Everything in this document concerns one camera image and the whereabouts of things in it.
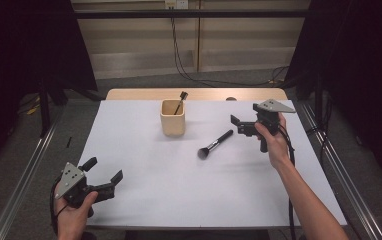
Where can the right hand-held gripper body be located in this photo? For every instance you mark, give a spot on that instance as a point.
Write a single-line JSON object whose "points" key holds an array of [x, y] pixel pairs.
{"points": [[267, 118]]}

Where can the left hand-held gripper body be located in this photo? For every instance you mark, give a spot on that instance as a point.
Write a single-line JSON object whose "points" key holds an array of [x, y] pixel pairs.
{"points": [[74, 185]]}

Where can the black powder makeup brush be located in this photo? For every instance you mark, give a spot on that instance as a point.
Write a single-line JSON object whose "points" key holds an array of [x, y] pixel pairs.
{"points": [[217, 141]]}

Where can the thin black eyebrow brush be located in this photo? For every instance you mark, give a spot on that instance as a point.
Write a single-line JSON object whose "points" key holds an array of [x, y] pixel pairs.
{"points": [[180, 101]]}

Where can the beige square cup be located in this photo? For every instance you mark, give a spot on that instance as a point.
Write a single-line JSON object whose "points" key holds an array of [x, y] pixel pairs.
{"points": [[172, 123]]}

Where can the person's right hand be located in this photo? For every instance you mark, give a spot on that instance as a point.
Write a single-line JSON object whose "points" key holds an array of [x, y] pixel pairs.
{"points": [[275, 146]]}

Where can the person's left hand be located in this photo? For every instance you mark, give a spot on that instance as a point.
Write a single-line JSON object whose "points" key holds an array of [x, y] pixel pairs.
{"points": [[74, 220]]}

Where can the round table grommet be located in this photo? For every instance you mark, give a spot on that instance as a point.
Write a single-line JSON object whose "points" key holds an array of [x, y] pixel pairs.
{"points": [[231, 99]]}

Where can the small black floor item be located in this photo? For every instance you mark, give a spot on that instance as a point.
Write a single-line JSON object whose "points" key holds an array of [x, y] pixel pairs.
{"points": [[69, 142]]}

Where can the wooden table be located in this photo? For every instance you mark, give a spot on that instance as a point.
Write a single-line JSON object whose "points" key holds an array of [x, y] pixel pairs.
{"points": [[205, 94]]}

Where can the black metal stand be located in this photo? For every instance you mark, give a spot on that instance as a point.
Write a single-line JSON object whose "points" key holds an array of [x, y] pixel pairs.
{"points": [[44, 110]]}

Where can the white paper sheet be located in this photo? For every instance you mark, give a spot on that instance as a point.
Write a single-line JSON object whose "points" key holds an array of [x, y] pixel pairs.
{"points": [[185, 193]]}

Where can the black curtain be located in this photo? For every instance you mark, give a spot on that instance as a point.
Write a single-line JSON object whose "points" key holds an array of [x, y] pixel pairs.
{"points": [[29, 50], [362, 66]]}

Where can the black horizontal bar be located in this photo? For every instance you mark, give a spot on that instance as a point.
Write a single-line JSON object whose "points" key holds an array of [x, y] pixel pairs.
{"points": [[192, 13]]}

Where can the aluminium rail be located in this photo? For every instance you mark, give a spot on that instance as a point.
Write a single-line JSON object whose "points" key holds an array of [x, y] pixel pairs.
{"points": [[22, 180], [352, 193]]}

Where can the white wall outlet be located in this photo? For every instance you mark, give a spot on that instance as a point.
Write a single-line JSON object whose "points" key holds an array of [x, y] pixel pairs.
{"points": [[176, 4]]}

